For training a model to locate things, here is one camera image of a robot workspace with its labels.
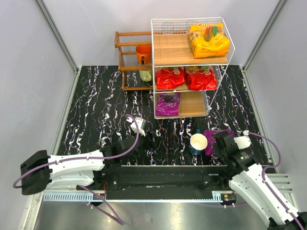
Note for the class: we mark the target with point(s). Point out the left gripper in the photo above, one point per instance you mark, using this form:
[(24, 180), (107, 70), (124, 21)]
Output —
[(148, 138)]

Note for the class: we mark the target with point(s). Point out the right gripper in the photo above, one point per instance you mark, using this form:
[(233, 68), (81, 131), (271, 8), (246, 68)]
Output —
[(218, 145)]

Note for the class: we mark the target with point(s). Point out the purple candy bag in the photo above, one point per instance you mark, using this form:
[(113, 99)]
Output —
[(209, 134), (168, 104)]

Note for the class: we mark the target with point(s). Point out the blue white cup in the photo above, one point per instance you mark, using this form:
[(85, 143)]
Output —
[(197, 143)]

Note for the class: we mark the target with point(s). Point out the large red candy bag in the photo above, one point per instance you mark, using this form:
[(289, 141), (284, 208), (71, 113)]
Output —
[(167, 78)]

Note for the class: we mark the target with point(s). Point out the small red candy bag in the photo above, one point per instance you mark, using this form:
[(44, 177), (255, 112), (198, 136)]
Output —
[(199, 78)]

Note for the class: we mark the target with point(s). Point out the yellow mango candy bag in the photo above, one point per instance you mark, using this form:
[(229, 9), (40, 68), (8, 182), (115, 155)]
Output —
[(208, 40)]

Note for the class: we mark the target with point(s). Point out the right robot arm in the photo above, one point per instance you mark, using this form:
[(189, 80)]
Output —
[(244, 175)]

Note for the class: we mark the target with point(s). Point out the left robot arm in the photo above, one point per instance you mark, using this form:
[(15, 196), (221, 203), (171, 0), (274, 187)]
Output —
[(42, 171)]

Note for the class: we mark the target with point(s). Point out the light green mug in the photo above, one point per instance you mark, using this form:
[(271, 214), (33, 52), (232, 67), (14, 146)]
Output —
[(145, 75)]

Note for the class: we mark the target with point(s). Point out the orange mug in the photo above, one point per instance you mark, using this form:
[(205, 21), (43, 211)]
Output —
[(144, 54)]

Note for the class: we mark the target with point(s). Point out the brown wooden rack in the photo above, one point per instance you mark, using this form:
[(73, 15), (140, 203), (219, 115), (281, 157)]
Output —
[(128, 64)]

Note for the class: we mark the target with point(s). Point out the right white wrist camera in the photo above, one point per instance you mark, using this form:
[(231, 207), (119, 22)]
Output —
[(244, 141)]

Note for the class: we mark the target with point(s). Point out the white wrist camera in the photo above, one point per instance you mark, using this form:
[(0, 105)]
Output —
[(139, 124), (244, 141)]

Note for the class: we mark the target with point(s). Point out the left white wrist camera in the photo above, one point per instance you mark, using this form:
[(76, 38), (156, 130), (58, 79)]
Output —
[(139, 124)]

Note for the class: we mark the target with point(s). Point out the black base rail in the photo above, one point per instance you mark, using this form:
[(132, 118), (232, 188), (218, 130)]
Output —
[(161, 183)]

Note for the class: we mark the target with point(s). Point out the white wire wooden shelf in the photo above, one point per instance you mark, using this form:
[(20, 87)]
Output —
[(171, 48)]

